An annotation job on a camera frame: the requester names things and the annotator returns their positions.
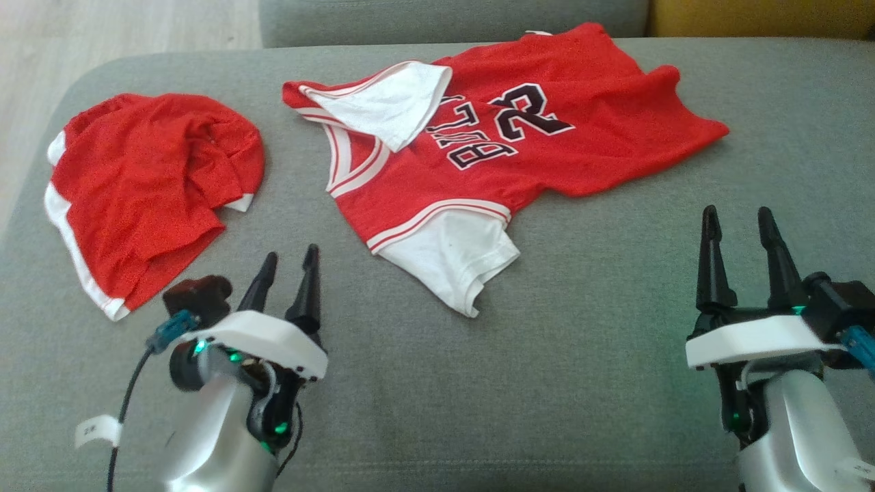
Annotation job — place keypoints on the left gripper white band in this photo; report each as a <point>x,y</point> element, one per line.
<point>266,338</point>

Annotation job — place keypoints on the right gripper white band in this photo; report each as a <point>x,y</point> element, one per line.
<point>752,342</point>

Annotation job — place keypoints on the red basketball jersey white sleeves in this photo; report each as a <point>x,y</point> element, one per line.
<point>581,137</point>

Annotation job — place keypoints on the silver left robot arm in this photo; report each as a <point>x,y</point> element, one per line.
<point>215,437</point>

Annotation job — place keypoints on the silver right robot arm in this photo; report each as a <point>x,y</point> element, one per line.
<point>800,430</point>

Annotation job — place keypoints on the red shorts white trim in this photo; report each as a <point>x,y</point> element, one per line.
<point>143,191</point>

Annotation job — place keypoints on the large grey sofa chaise cushion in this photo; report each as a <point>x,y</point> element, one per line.
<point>513,383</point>

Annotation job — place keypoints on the yellow sofa back cushion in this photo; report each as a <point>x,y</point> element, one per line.
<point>759,17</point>

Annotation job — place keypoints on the grey sofa seat cushion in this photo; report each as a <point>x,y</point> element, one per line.
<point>444,20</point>

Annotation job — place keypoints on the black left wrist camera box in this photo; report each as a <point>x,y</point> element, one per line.
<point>198,297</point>

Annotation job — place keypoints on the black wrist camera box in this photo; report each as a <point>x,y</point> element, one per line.
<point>844,301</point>
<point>198,297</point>

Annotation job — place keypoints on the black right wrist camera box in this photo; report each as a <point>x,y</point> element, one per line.
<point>844,301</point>

